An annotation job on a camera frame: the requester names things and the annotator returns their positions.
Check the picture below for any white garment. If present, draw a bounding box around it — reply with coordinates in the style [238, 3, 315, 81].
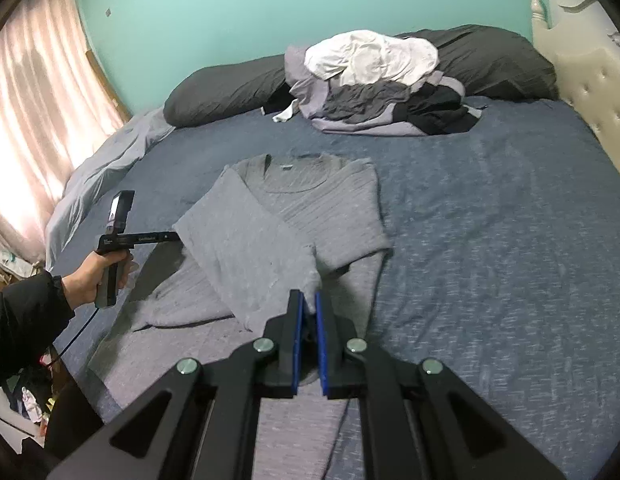
[304, 30, 439, 88]

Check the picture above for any light grey garment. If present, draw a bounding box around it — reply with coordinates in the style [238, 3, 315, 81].
[284, 45, 484, 138]

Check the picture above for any dark grey garment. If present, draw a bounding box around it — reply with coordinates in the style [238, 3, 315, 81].
[322, 82, 417, 124]

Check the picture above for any colourful floor clutter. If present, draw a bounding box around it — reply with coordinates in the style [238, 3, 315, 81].
[0, 245, 57, 438]

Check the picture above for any pink curtain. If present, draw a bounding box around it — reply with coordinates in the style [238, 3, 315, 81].
[0, 0, 127, 267]

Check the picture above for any grey knit sweater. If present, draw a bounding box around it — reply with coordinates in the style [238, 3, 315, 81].
[87, 154, 396, 480]

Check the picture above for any black garment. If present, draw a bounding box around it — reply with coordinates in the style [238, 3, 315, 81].
[392, 82, 479, 137]

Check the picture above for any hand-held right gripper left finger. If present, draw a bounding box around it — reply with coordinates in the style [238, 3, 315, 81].
[47, 289, 305, 480]

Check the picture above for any cream tufted headboard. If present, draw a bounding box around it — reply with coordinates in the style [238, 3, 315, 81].
[527, 0, 620, 184]

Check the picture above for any person's dark clothing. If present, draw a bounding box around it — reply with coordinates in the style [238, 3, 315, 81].
[40, 377, 109, 461]

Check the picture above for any person's left hand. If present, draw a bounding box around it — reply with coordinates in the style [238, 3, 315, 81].
[64, 250, 141, 309]

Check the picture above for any person's left forearm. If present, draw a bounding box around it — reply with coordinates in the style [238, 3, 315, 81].
[0, 270, 77, 392]

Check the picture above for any small white cloth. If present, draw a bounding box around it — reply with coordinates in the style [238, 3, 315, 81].
[272, 100, 302, 124]

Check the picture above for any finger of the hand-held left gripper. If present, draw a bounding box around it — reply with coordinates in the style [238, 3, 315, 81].
[139, 230, 184, 246]

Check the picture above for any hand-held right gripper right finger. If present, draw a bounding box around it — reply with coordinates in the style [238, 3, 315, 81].
[315, 290, 566, 480]

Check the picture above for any wooden window frame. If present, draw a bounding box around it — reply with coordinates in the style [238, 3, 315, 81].
[85, 47, 134, 124]

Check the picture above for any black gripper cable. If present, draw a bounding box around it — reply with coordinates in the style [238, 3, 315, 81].
[54, 304, 99, 358]

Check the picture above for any dark grey pillow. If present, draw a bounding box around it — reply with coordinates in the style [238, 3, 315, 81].
[163, 55, 292, 128]
[395, 24, 561, 102]

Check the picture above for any light grey duvet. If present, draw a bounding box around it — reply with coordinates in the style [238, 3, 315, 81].
[44, 107, 177, 272]

